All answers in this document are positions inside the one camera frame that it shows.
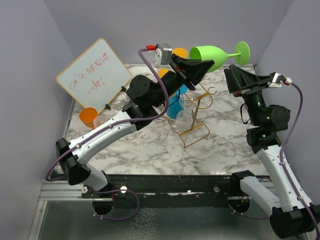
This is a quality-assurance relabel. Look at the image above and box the blue goblet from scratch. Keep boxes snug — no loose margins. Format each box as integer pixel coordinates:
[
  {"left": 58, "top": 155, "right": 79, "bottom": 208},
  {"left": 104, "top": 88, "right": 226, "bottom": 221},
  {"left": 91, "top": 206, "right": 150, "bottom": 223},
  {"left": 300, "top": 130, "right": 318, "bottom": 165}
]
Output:
[{"left": 166, "top": 85, "right": 189, "bottom": 119}]

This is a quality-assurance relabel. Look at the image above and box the clear glass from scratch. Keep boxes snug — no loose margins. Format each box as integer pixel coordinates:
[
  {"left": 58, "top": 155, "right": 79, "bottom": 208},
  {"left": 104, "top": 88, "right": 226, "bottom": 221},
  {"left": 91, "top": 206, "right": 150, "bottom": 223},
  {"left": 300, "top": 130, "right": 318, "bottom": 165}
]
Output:
[
  {"left": 93, "top": 115, "right": 107, "bottom": 128},
  {"left": 175, "top": 96, "right": 193, "bottom": 132}
]

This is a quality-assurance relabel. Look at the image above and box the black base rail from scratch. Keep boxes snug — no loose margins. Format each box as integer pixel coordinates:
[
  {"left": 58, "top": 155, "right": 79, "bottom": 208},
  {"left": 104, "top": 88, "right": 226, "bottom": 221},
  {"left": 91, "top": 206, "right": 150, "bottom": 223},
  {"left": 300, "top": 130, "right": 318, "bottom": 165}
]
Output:
[{"left": 81, "top": 170, "right": 253, "bottom": 214}]

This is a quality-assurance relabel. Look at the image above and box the whiteboard with red writing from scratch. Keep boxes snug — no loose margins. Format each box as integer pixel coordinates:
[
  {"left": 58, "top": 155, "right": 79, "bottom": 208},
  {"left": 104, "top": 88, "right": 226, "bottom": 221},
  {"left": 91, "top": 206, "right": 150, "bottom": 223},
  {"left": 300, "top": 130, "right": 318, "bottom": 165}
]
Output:
[{"left": 56, "top": 38, "right": 132, "bottom": 113}]

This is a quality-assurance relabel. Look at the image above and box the aluminium extrusion rail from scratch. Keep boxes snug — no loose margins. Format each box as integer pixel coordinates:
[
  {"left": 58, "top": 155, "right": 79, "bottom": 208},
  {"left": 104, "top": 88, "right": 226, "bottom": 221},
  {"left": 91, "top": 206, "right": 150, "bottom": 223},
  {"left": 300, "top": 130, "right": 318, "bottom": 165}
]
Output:
[{"left": 39, "top": 180, "right": 113, "bottom": 202}]

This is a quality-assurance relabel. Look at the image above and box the orange cup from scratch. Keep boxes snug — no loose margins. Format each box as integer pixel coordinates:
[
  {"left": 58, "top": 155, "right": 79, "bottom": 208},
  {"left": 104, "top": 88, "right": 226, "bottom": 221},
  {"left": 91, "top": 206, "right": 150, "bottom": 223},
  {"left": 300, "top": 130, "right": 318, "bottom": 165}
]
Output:
[{"left": 79, "top": 107, "right": 98, "bottom": 129}]

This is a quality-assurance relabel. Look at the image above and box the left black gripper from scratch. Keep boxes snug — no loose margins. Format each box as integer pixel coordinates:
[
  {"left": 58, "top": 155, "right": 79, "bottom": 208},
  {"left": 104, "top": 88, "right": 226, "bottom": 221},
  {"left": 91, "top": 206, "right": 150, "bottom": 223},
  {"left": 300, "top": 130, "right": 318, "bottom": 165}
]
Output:
[{"left": 151, "top": 53, "right": 215, "bottom": 108}]

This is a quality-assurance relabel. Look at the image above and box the yellow goblet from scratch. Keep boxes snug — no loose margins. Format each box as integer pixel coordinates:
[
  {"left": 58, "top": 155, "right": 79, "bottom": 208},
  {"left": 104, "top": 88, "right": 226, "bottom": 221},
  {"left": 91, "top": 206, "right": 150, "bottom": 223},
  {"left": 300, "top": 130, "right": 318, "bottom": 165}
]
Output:
[
  {"left": 172, "top": 47, "right": 188, "bottom": 59},
  {"left": 157, "top": 68, "right": 169, "bottom": 78}
]

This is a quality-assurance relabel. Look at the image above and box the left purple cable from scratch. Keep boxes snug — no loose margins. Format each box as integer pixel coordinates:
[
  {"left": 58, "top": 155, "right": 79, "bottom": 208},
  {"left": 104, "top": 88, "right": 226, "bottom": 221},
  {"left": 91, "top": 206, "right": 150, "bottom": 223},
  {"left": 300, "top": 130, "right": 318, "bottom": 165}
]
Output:
[{"left": 45, "top": 47, "right": 170, "bottom": 221}]

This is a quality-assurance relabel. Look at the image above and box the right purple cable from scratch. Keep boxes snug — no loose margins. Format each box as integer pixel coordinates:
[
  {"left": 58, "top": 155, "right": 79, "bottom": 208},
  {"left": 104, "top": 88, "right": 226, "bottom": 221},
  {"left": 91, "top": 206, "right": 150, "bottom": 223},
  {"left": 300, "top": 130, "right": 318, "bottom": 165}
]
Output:
[{"left": 228, "top": 81, "right": 320, "bottom": 236}]

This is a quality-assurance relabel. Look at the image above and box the gold wire glass rack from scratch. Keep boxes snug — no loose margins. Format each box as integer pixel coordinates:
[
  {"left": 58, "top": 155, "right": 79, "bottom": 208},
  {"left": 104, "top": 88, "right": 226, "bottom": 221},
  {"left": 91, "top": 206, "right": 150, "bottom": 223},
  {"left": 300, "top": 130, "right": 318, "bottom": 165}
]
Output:
[{"left": 166, "top": 84, "right": 217, "bottom": 149}]

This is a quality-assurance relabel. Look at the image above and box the green goblet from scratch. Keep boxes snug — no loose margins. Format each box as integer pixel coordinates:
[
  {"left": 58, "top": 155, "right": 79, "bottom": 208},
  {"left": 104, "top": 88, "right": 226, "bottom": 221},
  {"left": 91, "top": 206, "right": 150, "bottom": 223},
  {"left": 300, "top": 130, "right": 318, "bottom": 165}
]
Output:
[{"left": 189, "top": 41, "right": 251, "bottom": 73}]

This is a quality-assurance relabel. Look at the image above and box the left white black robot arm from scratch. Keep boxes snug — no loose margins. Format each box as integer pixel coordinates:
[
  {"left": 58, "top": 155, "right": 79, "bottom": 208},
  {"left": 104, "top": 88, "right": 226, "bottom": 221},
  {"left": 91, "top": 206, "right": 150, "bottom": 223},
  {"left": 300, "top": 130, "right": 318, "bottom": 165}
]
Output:
[{"left": 55, "top": 54, "right": 214, "bottom": 198}]

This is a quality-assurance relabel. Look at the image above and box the purple cable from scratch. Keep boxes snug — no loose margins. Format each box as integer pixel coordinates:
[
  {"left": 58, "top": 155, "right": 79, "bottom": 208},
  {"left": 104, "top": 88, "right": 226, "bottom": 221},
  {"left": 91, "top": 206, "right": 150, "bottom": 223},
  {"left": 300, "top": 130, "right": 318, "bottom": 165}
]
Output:
[
  {"left": 45, "top": 47, "right": 170, "bottom": 221},
  {"left": 228, "top": 81, "right": 320, "bottom": 236}
]

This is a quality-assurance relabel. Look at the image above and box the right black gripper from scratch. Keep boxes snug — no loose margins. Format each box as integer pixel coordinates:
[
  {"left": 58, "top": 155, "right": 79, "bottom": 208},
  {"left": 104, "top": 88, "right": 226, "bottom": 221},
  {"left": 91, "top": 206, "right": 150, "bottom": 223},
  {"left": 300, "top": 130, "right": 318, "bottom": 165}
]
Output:
[{"left": 224, "top": 64, "right": 274, "bottom": 126}]

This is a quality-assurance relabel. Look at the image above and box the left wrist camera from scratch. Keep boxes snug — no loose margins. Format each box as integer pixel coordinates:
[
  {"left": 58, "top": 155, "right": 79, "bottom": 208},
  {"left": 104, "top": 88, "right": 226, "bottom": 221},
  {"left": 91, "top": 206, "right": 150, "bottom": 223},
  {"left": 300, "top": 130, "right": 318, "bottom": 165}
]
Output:
[{"left": 146, "top": 43, "right": 173, "bottom": 67}]

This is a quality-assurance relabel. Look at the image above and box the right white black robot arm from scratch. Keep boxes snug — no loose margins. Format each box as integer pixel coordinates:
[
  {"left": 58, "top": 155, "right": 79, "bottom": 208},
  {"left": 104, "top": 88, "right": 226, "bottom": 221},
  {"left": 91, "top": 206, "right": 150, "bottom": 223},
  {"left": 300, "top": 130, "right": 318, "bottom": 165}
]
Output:
[{"left": 224, "top": 64, "right": 320, "bottom": 239}]

